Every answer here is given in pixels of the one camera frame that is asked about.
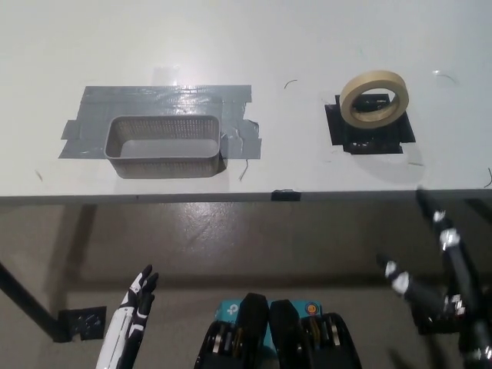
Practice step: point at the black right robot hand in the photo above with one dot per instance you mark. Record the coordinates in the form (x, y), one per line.
(459, 276)

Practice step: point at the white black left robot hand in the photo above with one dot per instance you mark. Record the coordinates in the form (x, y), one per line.
(125, 323)

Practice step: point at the beige masking tape roll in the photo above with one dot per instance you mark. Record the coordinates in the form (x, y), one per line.
(348, 98)

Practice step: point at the black tape square patch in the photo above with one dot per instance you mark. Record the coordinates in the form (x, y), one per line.
(369, 140)

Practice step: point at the teal cardboard box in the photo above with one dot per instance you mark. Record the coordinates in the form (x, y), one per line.
(229, 309)

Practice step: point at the small grey plastic basket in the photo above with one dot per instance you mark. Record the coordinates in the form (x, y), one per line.
(161, 169)

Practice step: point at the black table foot bracket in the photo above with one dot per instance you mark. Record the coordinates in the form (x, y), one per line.
(82, 323)

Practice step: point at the grey duct tape patch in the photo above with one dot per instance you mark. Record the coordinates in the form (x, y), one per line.
(92, 115)

